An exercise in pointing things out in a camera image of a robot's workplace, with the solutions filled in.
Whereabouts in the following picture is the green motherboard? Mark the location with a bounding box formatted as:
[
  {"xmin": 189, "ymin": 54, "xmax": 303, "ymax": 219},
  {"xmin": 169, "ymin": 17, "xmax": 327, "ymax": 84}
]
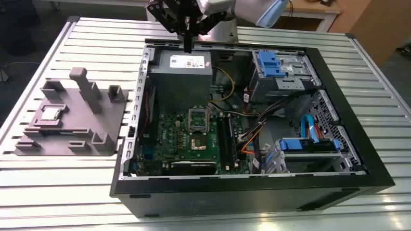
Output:
[{"xmin": 137, "ymin": 105, "xmax": 255, "ymax": 176}]

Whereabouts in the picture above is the black cable bundle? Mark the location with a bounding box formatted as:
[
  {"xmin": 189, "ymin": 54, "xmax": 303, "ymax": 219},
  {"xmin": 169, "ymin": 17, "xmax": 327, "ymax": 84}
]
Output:
[{"xmin": 238, "ymin": 89, "xmax": 319, "ymax": 145}]

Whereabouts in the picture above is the black open PC case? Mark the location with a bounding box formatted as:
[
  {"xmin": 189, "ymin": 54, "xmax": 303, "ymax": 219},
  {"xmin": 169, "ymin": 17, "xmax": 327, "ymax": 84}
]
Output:
[{"xmin": 110, "ymin": 38, "xmax": 397, "ymax": 218}]

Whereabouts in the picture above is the silver CPU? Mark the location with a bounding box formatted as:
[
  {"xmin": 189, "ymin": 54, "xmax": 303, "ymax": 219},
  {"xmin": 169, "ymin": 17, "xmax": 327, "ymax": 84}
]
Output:
[{"xmin": 41, "ymin": 107, "xmax": 63, "ymax": 121}]

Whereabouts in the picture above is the brown wooden cabinet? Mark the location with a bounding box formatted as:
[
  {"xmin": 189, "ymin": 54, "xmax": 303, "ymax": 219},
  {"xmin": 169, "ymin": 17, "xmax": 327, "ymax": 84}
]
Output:
[{"xmin": 329, "ymin": 0, "xmax": 411, "ymax": 65}]

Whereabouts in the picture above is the thin metal locking lever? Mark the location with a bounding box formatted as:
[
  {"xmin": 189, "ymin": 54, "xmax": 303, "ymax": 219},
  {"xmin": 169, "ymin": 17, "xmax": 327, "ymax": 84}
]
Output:
[{"xmin": 207, "ymin": 105, "xmax": 215, "ymax": 135}]

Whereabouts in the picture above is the orange wire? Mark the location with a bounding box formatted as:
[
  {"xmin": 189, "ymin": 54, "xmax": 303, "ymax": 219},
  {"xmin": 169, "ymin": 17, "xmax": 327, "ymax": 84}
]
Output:
[{"xmin": 239, "ymin": 133, "xmax": 259, "ymax": 155}]

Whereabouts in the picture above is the wooden desk with white frame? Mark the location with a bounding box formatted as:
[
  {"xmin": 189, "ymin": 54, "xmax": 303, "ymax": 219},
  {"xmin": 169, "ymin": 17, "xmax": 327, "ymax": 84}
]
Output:
[{"xmin": 279, "ymin": 0, "xmax": 343, "ymax": 33}]

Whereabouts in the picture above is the grey power supply unit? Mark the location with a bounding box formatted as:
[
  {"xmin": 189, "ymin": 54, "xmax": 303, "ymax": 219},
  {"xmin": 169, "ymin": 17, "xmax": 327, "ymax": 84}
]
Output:
[{"xmin": 149, "ymin": 50, "xmax": 214, "ymax": 108}]

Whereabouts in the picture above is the grey parts rack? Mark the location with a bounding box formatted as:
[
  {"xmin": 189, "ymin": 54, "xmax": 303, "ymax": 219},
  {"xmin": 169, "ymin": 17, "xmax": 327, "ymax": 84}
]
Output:
[{"xmin": 15, "ymin": 67, "xmax": 135, "ymax": 157}]

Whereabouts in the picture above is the black disk in blue carrier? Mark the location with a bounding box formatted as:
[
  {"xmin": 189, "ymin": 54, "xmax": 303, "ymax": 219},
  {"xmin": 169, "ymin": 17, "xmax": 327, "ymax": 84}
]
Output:
[{"xmin": 278, "ymin": 137, "xmax": 342, "ymax": 154}]

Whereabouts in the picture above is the black graphics card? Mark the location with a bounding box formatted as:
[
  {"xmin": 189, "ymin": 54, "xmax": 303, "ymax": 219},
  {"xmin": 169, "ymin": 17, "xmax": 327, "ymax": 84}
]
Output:
[{"xmin": 162, "ymin": 160, "xmax": 218, "ymax": 176}]

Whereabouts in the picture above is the blue wire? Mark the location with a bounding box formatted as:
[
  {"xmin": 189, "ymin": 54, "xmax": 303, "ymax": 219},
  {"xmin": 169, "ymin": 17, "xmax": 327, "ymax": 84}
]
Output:
[{"xmin": 301, "ymin": 114, "xmax": 323, "ymax": 143}]

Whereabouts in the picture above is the black RAM slot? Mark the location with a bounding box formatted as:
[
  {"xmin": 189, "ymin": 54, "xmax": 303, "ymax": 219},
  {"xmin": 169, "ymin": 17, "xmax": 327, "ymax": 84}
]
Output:
[
  {"xmin": 223, "ymin": 113, "xmax": 235, "ymax": 169},
  {"xmin": 217, "ymin": 113, "xmax": 226, "ymax": 169},
  {"xmin": 221, "ymin": 113, "xmax": 230, "ymax": 169}
]

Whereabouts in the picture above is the blue plastic disk carrier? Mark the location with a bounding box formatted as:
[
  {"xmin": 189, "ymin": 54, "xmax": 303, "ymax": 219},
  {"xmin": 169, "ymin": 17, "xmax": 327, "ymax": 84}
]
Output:
[{"xmin": 258, "ymin": 51, "xmax": 287, "ymax": 78}]

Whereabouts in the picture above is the silver drive cage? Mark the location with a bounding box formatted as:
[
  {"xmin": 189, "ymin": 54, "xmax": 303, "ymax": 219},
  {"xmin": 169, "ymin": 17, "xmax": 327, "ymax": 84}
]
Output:
[{"xmin": 250, "ymin": 50, "xmax": 322, "ymax": 103}]

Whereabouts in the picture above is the black CPU socket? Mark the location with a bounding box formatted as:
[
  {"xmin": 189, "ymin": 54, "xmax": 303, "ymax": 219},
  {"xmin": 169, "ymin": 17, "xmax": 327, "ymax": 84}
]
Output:
[{"xmin": 189, "ymin": 137, "xmax": 209, "ymax": 151}]

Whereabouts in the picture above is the yellow wire bundle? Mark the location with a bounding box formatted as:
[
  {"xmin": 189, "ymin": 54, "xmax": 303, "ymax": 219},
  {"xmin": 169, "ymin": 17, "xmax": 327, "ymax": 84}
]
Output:
[{"xmin": 210, "ymin": 66, "xmax": 238, "ymax": 103}]

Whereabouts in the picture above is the silver disk bay cage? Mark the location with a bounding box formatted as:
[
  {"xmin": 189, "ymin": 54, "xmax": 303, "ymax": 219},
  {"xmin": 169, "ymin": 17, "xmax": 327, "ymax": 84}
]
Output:
[{"xmin": 263, "ymin": 139, "xmax": 367, "ymax": 174}]

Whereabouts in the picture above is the metal socket cover frame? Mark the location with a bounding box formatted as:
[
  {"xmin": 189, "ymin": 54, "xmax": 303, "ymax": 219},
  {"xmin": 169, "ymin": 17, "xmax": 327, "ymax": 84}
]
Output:
[{"xmin": 189, "ymin": 107, "xmax": 211, "ymax": 134}]

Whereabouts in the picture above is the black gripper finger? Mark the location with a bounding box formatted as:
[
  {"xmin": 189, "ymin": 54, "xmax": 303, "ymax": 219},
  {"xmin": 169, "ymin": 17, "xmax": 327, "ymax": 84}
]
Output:
[
  {"xmin": 147, "ymin": 0, "xmax": 190, "ymax": 53},
  {"xmin": 189, "ymin": 13, "xmax": 223, "ymax": 53}
]

